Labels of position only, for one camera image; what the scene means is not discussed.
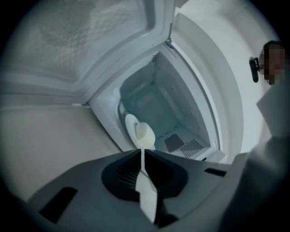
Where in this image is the white round plate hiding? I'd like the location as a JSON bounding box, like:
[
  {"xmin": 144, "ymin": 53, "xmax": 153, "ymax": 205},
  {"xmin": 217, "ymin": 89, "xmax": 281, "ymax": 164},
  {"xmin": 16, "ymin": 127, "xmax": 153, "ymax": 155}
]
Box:
[{"xmin": 124, "ymin": 113, "xmax": 159, "ymax": 225}]

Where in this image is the black head-worn camera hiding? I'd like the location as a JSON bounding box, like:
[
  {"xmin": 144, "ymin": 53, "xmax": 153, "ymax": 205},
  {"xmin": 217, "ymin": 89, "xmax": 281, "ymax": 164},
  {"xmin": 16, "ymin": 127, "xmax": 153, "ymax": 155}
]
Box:
[{"xmin": 249, "ymin": 56, "xmax": 260, "ymax": 83}]

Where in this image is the person's face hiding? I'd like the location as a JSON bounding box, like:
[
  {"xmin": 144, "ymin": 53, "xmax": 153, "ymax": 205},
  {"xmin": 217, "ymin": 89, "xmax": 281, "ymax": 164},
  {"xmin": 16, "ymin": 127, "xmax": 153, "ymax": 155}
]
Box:
[{"xmin": 264, "ymin": 40, "xmax": 286, "ymax": 86}]

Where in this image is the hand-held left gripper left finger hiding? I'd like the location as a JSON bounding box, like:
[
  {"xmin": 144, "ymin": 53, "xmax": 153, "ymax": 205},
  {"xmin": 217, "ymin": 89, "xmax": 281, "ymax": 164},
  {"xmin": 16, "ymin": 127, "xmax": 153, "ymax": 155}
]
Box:
[{"xmin": 27, "ymin": 149, "xmax": 157, "ymax": 232}]

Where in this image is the white microwave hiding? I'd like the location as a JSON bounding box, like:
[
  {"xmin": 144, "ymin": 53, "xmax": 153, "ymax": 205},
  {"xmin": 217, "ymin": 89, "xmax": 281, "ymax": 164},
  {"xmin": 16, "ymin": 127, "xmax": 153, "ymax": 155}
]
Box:
[{"xmin": 0, "ymin": 0, "xmax": 245, "ymax": 167}]

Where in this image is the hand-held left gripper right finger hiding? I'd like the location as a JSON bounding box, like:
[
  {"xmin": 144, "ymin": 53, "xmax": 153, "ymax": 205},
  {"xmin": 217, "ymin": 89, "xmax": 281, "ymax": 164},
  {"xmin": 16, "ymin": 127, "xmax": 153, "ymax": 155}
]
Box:
[{"xmin": 145, "ymin": 149, "xmax": 236, "ymax": 232}]

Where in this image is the person in white clothes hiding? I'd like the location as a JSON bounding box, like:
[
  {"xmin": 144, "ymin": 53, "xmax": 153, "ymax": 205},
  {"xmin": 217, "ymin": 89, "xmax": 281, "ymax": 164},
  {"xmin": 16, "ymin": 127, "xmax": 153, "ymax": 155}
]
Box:
[{"xmin": 222, "ymin": 83, "xmax": 290, "ymax": 232}]

